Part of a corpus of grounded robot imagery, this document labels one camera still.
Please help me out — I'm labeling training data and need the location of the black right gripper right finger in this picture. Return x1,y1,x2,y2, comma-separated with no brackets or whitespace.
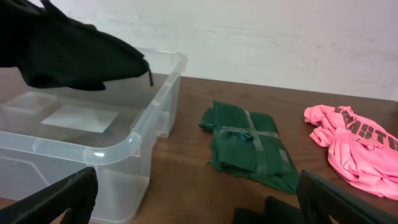
296,170,397,224

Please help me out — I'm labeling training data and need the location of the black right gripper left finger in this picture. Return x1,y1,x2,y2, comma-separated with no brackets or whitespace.
1,167,98,224

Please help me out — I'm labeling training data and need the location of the pink printed t-shirt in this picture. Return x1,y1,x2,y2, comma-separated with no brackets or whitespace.
303,105,397,200

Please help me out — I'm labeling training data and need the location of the black hoodie garment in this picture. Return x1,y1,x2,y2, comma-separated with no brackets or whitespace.
1,0,152,91

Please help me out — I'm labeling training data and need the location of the clear plastic storage bin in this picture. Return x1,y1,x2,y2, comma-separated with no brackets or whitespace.
1,49,187,223

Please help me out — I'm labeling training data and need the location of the folded dark green cloth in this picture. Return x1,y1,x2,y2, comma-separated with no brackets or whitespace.
199,100,299,195

